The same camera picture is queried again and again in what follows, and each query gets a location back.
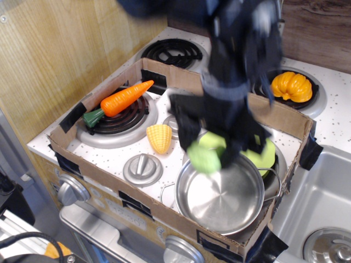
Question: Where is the right oven dial knob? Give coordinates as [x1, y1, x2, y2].
[163, 235, 205, 263]

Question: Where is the silver metal pan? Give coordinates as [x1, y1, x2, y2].
[172, 153, 287, 236]

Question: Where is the black cable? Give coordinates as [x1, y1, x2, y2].
[0, 231, 65, 263]

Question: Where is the front left stove burner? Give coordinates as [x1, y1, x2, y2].
[76, 93, 158, 149]

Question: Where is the back right stove burner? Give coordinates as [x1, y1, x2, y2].
[265, 66, 327, 118]

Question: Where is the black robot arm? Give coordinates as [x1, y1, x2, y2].
[121, 1, 282, 174]

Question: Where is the oven dial knob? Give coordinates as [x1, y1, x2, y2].
[163, 235, 205, 263]
[58, 174, 90, 206]

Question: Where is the middle grey stove knob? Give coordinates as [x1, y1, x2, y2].
[163, 115, 179, 140]

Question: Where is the front grey stove knob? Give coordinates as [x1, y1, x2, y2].
[123, 153, 163, 187]

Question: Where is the grey stove knob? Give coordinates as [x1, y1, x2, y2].
[163, 115, 179, 140]
[123, 153, 163, 187]

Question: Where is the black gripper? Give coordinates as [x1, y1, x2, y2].
[168, 76, 272, 168]

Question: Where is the back left stove burner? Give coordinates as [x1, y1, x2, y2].
[135, 38, 209, 73]

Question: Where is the cardboard fence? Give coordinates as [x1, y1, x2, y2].
[49, 58, 316, 260]

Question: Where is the silver oven door handle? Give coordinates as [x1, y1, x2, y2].
[60, 204, 144, 262]

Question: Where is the yellow toy corn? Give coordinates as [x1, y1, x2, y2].
[146, 124, 172, 154]

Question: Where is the yellow toy at bottom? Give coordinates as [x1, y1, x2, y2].
[44, 242, 72, 259]

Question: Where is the green toy broccoli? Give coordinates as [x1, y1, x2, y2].
[186, 141, 225, 175]

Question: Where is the orange toy pumpkin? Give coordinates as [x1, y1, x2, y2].
[271, 71, 313, 103]

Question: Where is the left oven dial knob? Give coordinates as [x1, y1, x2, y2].
[58, 174, 90, 206]

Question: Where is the light green plate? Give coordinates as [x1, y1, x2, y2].
[198, 132, 276, 171]

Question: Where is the orange toy carrot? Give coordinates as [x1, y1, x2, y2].
[82, 80, 154, 128]

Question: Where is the silver sink drain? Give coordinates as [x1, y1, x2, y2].
[302, 227, 350, 262]

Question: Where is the grey sink basin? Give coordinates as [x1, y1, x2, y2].
[271, 145, 350, 262]

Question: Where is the stove burner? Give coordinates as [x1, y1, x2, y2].
[76, 93, 158, 149]
[135, 38, 209, 73]
[265, 66, 327, 118]

